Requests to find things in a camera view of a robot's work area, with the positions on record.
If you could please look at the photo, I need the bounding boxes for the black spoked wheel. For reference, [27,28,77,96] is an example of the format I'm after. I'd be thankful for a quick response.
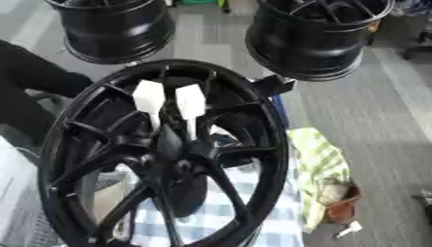
[35,58,297,247]

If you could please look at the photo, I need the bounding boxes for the black wheel rim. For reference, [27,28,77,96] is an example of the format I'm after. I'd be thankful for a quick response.
[244,0,397,82]
[41,0,177,65]

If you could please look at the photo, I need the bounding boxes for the green white checked cloth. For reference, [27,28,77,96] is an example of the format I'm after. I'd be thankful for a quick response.
[284,126,353,233]

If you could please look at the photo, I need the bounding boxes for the small white object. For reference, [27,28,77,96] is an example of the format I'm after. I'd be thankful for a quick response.
[334,220,365,239]

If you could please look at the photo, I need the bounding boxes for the person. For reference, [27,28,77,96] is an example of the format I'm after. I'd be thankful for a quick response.
[0,40,96,146]

